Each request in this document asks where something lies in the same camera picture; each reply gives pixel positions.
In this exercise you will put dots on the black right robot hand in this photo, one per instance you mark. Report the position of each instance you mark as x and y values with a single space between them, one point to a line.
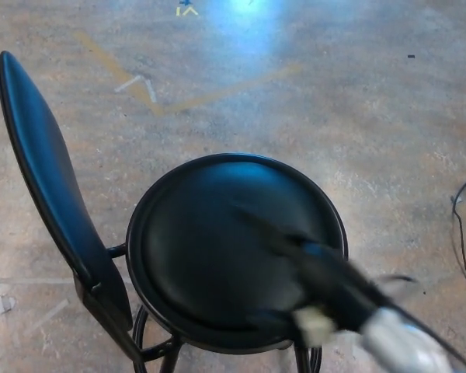
334 283

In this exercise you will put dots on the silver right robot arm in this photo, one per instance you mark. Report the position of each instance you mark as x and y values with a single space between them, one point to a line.
407 346

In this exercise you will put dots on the black round-seat chair with backrest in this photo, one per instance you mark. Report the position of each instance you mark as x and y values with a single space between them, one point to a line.
217 241

